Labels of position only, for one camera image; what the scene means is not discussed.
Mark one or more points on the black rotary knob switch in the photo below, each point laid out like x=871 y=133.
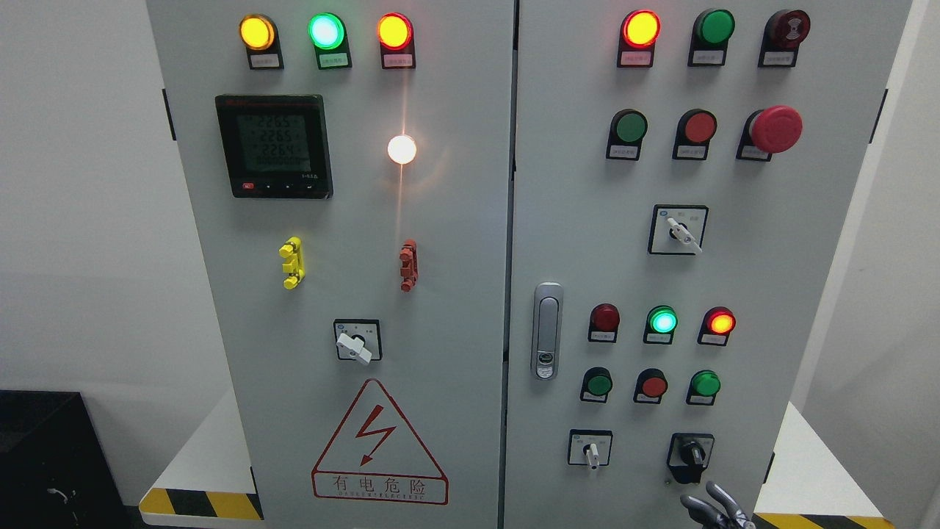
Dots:
x=688 y=456

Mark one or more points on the red terminal clip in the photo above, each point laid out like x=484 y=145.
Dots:
x=409 y=265

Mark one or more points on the white lit indicator lamp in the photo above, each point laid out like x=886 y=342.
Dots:
x=401 y=149

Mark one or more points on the dark red indicator light left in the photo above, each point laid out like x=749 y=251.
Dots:
x=604 y=323

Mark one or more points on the grey left cabinet door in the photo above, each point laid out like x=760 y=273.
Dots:
x=443 y=342

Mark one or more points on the grey cabinet door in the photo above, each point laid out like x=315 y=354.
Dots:
x=443 y=342
x=583 y=221

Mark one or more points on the green push button lower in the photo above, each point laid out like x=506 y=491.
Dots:
x=597 y=385

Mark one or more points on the green push button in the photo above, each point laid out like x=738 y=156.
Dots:
x=597 y=385
x=626 y=132

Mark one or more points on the yellow terminal clip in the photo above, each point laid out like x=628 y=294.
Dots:
x=291 y=253

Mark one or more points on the green lit indicator middle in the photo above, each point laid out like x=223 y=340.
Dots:
x=661 y=323

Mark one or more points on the green push button upper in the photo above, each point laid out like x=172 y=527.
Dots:
x=626 y=132

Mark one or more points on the red electric hazard warning sticker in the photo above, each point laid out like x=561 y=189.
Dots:
x=376 y=455

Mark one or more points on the red push button lower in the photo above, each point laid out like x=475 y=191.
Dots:
x=651 y=386

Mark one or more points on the red push button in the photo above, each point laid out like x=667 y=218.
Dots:
x=695 y=129
x=651 y=386

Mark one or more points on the black digital power meter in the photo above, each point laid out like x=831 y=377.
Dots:
x=275 y=146

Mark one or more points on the grey right cabinet door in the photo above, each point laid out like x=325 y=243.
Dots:
x=583 y=221

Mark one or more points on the red-orange indicator light top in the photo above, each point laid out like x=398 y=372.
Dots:
x=396 y=39

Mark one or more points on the red indicator light right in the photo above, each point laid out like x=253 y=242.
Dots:
x=716 y=326

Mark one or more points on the red push button upper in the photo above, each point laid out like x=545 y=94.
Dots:
x=695 y=129

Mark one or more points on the green illuminated button lower right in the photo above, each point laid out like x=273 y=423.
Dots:
x=703 y=388

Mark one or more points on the green lit indicator light top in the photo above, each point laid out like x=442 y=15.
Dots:
x=330 y=39

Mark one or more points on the red lit indicator right door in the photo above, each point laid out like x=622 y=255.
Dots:
x=636 y=45

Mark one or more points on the yellow indicator light top left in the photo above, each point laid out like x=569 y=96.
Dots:
x=261 y=39

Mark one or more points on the red emergency stop mushroom button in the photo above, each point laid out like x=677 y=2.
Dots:
x=769 y=131

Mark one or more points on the green indicator light right top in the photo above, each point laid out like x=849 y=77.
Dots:
x=711 y=33

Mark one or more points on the white platform with hazard stripes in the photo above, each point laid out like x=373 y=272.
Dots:
x=209 y=483

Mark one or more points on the dark red buzzer alarm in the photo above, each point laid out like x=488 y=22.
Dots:
x=783 y=34

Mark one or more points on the black box lower left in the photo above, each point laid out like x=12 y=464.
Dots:
x=53 y=470

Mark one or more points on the silver door lock handle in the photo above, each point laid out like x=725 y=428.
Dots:
x=547 y=313

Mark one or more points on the white selector switch left door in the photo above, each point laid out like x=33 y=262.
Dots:
x=358 y=340

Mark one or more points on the white selector switch right upper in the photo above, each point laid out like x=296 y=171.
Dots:
x=677 y=229

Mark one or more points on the white selector switch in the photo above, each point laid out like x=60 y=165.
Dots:
x=589 y=447
x=677 y=229

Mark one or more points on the white selector switch right lower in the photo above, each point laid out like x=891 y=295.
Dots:
x=589 y=447

